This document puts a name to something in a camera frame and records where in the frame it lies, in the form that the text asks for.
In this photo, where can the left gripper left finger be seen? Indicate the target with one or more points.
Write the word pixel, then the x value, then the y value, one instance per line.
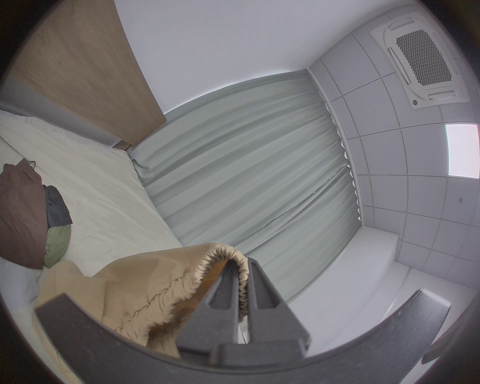
pixel 213 322

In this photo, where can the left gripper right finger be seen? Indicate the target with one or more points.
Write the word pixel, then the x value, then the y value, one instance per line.
pixel 270 322

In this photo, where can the tan shorts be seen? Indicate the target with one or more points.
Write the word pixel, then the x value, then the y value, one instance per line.
pixel 131 281

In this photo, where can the bed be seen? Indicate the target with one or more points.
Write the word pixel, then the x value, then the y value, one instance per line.
pixel 93 187

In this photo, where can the grey-green curtain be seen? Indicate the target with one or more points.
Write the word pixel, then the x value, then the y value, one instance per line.
pixel 243 168

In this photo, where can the green garment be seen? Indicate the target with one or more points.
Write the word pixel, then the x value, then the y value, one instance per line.
pixel 58 243

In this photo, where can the black garment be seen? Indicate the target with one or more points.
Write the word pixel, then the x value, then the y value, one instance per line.
pixel 58 208

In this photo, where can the white garment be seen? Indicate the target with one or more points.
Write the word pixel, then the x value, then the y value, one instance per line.
pixel 18 281

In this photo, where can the brown garment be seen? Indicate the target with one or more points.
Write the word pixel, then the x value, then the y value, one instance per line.
pixel 20 217

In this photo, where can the ceiling light panel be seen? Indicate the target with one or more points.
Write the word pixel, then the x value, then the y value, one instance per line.
pixel 463 150

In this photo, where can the ceiling air conditioner unit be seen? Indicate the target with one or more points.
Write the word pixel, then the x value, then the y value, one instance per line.
pixel 423 56

